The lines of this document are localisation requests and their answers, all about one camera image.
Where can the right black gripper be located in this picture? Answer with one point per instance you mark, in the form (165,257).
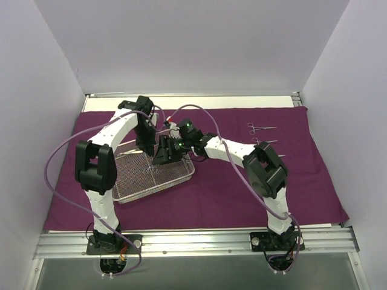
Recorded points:
(169,149)

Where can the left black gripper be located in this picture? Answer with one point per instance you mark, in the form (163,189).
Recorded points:
(146,144)

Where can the wire mesh instrument tray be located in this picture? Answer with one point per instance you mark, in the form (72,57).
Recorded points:
(131,184)

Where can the purple cloth wrap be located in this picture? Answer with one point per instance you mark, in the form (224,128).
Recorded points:
(214,197)

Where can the steel surgical scissors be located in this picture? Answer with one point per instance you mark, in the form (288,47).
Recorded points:
(259,141)

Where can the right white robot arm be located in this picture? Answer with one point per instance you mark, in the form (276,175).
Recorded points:
(259,166)

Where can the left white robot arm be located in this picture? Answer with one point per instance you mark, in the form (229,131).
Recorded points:
(95,168)

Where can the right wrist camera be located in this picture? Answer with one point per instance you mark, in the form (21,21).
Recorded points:
(188,131)

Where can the back aluminium rail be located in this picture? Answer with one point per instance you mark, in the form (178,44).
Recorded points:
(104,94)

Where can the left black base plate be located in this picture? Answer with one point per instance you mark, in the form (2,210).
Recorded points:
(104,244)

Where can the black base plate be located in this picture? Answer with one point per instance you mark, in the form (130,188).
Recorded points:
(271,242)
(104,244)

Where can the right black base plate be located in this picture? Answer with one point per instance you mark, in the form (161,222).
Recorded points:
(271,242)

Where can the front aluminium rail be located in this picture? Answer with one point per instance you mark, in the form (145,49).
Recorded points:
(185,243)

